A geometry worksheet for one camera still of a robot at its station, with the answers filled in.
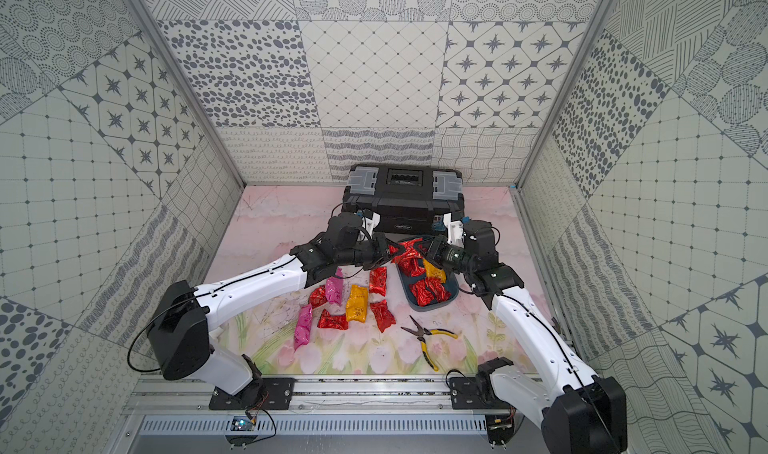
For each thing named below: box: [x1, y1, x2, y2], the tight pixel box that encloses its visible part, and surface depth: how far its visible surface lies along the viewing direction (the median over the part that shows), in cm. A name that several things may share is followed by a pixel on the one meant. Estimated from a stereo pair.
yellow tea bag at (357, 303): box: [346, 285, 369, 323], surface depth 88 cm
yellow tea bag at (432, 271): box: [423, 258, 447, 283], surface depth 95 cm
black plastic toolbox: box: [342, 164, 465, 235], surface depth 98 cm
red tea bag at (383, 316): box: [370, 299, 396, 333], surface depth 87 cm
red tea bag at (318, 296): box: [308, 285, 328, 309], surface depth 89 cm
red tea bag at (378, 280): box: [369, 266, 387, 297], surface depth 94 cm
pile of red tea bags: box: [398, 256, 452, 307], surface depth 92 cm
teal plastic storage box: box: [388, 236, 459, 312], surface depth 92 cm
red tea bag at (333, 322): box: [317, 309, 349, 330], surface depth 85 cm
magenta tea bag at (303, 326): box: [294, 304, 313, 351], surface depth 82 cm
